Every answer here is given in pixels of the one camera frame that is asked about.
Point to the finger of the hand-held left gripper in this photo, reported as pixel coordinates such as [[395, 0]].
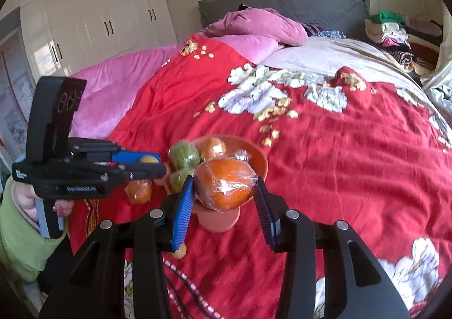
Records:
[[141, 171], [129, 156]]

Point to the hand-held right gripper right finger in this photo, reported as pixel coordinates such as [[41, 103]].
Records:
[[265, 213]]

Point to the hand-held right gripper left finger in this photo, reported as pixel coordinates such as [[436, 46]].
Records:
[[182, 213]]

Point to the plastic green fruit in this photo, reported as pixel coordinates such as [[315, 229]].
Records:
[[178, 178], [183, 156]]

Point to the large plastic orange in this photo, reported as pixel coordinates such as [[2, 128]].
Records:
[[226, 188]]

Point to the terracotta pink plate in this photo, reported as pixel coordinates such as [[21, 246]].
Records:
[[256, 160]]

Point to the person's left forearm green sleeve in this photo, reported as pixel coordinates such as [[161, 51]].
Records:
[[24, 245]]

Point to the person's left hand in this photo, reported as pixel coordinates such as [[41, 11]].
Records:
[[23, 197]]

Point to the small plastic wrapped orange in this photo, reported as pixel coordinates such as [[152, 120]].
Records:
[[139, 191]]

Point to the pink quilt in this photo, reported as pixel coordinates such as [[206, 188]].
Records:
[[116, 86]]

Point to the red floral blanket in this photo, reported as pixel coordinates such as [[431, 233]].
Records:
[[335, 149]]

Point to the white wardrobe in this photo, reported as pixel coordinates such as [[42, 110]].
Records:
[[106, 5]]

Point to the beige bed sheet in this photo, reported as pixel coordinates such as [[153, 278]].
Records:
[[317, 54]]

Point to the pink pillow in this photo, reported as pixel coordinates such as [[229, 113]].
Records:
[[261, 26]]

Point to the striped purple cloth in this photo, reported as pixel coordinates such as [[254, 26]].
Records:
[[312, 29]]

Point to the blue floral cloth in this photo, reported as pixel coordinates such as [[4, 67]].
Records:
[[332, 35]]

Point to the pile of folded clothes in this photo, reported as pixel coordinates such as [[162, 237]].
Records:
[[392, 36]]

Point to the white curtain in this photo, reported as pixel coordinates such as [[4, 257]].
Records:
[[439, 82]]

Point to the grey padded headboard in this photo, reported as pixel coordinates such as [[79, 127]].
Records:
[[317, 1]]

